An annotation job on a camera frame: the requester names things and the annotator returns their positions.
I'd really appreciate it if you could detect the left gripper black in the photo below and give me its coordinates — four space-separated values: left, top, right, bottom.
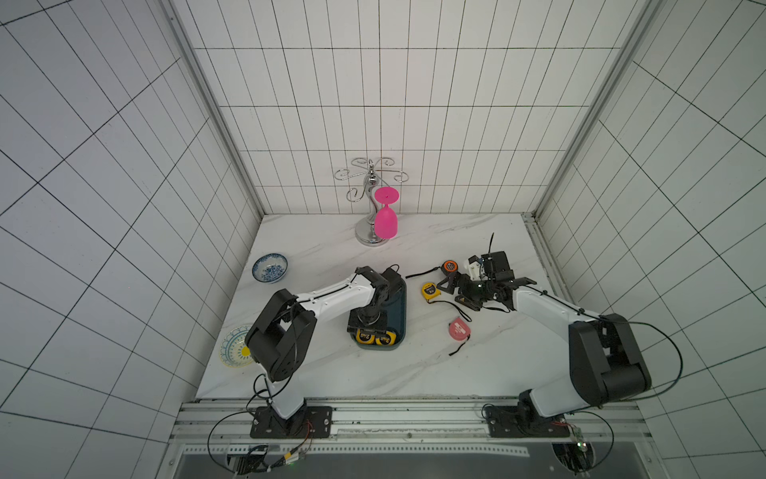
345 302 387 340

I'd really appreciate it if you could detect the black orange tape measure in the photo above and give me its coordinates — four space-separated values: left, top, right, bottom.
405 259 459 279

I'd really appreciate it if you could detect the pink tape measure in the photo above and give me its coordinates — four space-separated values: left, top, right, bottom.
448 319 472 356

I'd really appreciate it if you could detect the yellow tape measure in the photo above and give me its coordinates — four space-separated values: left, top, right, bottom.
355 329 376 345
375 331 397 347
421 283 473 323

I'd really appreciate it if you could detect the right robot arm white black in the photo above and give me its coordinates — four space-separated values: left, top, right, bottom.
455 273 652 434

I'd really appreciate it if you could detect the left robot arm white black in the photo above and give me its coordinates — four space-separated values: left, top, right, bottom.
245 267 407 437

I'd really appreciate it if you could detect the dark teal storage box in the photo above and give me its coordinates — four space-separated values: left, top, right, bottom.
347 267 407 351

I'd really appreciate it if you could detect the silver glass holder stand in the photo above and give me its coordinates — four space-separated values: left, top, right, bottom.
333 157 409 247

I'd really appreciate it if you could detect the pink plastic wine glass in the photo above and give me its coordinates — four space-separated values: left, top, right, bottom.
374 187 399 240

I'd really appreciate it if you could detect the blue white patterned bowl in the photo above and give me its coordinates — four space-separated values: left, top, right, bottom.
251 253 289 283

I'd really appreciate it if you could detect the yellow green patterned plate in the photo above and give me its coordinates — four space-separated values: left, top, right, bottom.
219 325 253 368

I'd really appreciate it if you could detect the right electronics board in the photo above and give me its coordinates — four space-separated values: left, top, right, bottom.
558 425 592 474

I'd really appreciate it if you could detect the electronics board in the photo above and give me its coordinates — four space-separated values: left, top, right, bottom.
558 425 592 474
227 445 304 477

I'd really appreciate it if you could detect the left electronics board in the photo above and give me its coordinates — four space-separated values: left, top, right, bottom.
227 445 304 477

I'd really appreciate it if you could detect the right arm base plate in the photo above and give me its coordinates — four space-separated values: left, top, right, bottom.
481 403 571 439

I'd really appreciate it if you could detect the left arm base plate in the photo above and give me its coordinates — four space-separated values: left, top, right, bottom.
249 405 333 439

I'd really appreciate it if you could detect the left base cable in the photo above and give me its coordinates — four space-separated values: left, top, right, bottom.
205 370 312 475

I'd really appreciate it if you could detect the aluminium mounting rail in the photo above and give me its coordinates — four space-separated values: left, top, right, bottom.
158 397 668 478

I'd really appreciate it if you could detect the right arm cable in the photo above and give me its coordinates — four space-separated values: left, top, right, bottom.
481 320 684 474

